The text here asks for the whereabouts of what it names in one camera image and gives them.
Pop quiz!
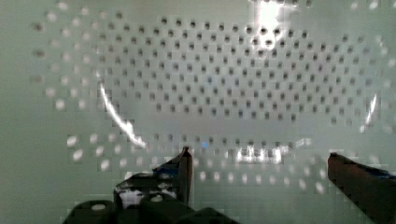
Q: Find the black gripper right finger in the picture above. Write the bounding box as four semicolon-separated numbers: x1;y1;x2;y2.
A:
328;152;396;224

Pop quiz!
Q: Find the mint green oval strainer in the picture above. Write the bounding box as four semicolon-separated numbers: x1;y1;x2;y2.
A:
1;0;395;224

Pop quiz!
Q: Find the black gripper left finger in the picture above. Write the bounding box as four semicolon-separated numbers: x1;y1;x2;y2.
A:
113;147;192;209

